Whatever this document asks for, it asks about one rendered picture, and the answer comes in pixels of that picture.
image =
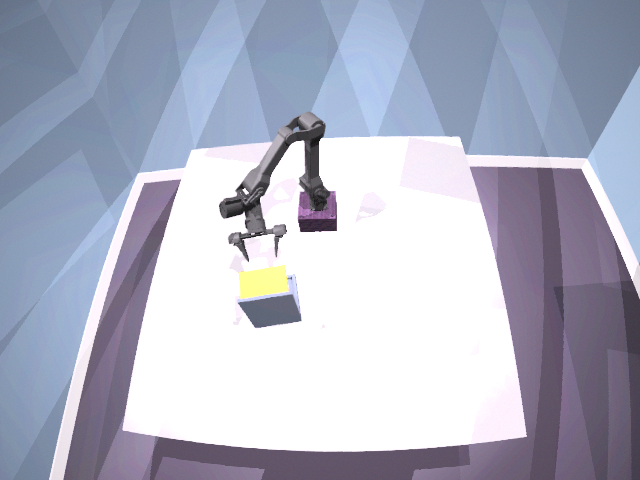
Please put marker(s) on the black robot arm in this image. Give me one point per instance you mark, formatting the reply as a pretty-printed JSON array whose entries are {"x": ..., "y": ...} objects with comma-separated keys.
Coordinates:
[{"x": 257, "y": 181}]

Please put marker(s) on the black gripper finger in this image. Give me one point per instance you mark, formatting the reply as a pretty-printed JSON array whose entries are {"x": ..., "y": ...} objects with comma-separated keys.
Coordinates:
[
  {"x": 242, "y": 248},
  {"x": 276, "y": 242}
]

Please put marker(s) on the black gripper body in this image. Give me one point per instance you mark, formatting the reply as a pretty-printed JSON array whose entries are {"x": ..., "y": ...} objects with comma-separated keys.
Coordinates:
[{"x": 255, "y": 224}]

